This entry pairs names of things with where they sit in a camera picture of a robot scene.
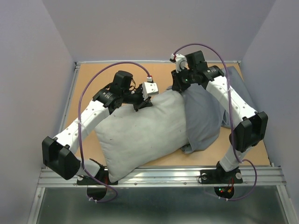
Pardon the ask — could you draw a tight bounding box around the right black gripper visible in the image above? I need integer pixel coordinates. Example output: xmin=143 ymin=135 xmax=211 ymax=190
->
xmin=171 ymin=66 xmax=196 ymax=92

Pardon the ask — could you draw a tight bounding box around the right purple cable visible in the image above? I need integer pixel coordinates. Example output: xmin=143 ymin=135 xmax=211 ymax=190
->
xmin=171 ymin=43 xmax=259 ymax=201

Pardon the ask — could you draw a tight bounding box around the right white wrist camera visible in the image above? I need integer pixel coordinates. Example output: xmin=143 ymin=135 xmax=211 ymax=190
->
xmin=170 ymin=54 xmax=188 ymax=73

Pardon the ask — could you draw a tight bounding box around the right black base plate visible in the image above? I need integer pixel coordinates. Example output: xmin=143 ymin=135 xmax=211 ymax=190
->
xmin=199 ymin=169 xmax=243 ymax=184

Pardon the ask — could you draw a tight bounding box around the purple cable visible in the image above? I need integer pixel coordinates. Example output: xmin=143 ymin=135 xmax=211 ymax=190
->
xmin=171 ymin=43 xmax=259 ymax=201
xmin=78 ymin=61 xmax=153 ymax=203

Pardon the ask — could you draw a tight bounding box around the grey pillowcase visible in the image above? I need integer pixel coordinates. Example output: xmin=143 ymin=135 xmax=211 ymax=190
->
xmin=165 ymin=66 xmax=250 ymax=154

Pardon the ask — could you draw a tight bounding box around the aluminium frame rail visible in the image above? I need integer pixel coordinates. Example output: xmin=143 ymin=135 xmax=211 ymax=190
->
xmin=37 ymin=166 xmax=286 ymax=188

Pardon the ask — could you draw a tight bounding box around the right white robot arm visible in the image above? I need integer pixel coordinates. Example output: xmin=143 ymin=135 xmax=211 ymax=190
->
xmin=170 ymin=51 xmax=268 ymax=184

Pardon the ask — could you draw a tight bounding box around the white pillow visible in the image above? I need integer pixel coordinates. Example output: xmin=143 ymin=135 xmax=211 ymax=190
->
xmin=95 ymin=90 xmax=189 ymax=182

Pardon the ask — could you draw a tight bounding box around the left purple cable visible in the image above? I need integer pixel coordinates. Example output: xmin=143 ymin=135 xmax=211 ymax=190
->
xmin=78 ymin=61 xmax=153 ymax=203

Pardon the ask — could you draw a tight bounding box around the metal front panel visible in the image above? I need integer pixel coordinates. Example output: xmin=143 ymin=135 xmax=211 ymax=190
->
xmin=37 ymin=186 xmax=287 ymax=224

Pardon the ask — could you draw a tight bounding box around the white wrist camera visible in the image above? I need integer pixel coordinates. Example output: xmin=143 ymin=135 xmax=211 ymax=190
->
xmin=142 ymin=82 xmax=159 ymax=99
xmin=170 ymin=54 xmax=188 ymax=73

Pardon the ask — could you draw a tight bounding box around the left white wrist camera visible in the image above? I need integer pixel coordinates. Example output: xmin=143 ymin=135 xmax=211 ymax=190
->
xmin=142 ymin=82 xmax=159 ymax=99

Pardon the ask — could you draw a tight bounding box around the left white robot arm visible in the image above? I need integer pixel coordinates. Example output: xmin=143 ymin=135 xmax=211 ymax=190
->
xmin=42 ymin=70 xmax=159 ymax=184

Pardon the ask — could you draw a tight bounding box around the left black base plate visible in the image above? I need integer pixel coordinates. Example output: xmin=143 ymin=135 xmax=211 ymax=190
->
xmin=76 ymin=170 xmax=118 ymax=186

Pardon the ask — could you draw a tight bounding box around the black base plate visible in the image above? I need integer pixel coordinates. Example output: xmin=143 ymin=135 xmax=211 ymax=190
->
xmin=76 ymin=170 xmax=118 ymax=186
xmin=199 ymin=169 xmax=243 ymax=184

